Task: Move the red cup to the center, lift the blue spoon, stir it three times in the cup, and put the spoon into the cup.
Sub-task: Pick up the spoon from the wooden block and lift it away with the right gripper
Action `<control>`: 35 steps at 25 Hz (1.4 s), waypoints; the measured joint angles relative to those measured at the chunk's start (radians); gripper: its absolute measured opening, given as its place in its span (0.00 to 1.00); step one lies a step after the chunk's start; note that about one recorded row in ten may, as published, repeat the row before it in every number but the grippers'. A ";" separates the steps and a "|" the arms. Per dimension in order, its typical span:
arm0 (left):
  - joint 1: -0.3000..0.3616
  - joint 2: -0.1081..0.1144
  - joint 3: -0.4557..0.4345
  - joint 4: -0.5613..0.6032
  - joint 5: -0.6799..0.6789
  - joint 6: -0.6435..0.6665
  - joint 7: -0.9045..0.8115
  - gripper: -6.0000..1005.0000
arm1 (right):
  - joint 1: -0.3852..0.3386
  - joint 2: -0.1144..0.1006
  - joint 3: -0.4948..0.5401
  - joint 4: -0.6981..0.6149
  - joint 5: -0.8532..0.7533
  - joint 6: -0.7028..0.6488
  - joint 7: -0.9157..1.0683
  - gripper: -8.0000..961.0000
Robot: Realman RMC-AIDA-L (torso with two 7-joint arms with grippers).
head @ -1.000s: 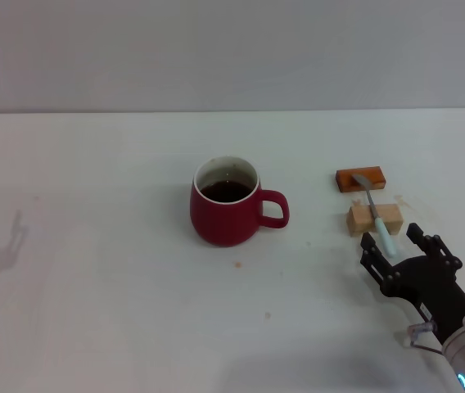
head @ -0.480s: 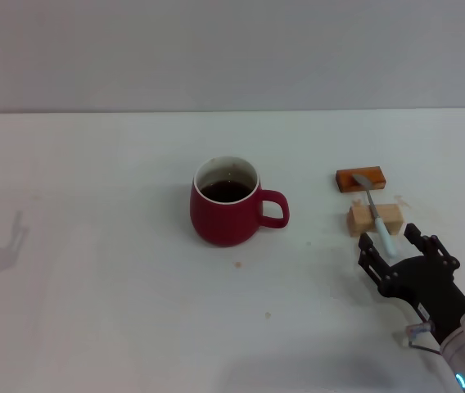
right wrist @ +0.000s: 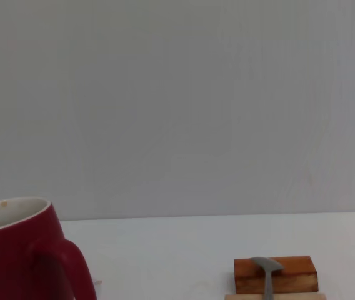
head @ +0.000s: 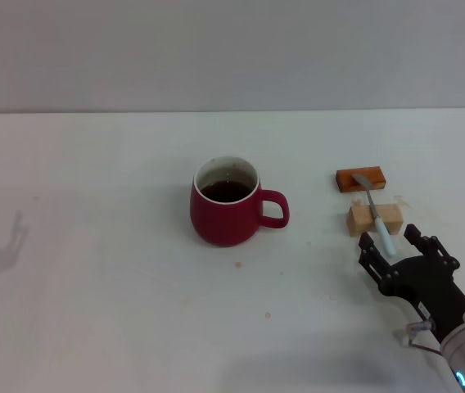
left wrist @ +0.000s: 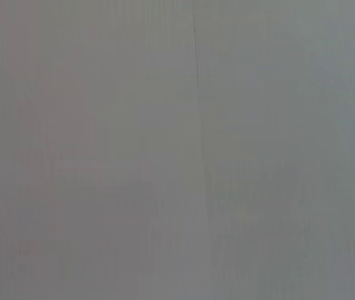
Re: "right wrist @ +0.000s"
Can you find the reddish brown wooden block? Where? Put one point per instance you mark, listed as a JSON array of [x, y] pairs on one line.
[[296, 275]]

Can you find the red ceramic cup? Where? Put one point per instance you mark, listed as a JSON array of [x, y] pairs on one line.
[[8, 262]]

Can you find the light notched wooden block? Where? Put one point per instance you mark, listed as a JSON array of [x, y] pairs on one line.
[[299, 297]]

